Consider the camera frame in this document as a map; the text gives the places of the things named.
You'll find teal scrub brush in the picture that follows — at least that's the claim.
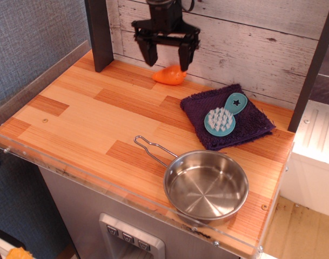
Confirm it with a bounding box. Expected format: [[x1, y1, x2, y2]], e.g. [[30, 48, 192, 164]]
[[204, 93, 248, 137]]

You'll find purple folded towel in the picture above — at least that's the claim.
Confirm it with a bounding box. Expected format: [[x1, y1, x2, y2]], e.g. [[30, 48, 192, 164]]
[[180, 84, 275, 151]]

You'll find dark grey left post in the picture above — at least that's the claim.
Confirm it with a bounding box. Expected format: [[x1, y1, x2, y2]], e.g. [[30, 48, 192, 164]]
[[84, 0, 114, 72]]

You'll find silver dispenser button panel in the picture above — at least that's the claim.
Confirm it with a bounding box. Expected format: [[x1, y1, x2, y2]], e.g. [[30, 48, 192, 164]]
[[99, 213, 166, 258]]

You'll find steel pan with wire handle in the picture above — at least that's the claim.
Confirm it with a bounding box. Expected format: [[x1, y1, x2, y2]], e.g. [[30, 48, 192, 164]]
[[148, 150, 249, 226]]

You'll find grey toy fridge cabinet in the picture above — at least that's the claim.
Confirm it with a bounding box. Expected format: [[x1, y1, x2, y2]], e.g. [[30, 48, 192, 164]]
[[40, 168, 237, 258]]

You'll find dark grey right post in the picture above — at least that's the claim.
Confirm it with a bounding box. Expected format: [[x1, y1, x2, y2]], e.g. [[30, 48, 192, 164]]
[[287, 12, 329, 133]]

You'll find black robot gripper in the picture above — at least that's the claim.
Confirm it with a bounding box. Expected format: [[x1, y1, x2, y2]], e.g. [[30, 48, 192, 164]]
[[132, 1, 200, 72]]

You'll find dark grey post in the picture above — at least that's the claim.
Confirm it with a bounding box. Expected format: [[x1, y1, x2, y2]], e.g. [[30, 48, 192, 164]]
[[287, 12, 329, 133], [84, 0, 114, 72]]

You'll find orange carrot toy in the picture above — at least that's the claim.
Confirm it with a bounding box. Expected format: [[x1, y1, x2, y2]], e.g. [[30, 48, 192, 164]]
[[152, 65, 186, 85]]

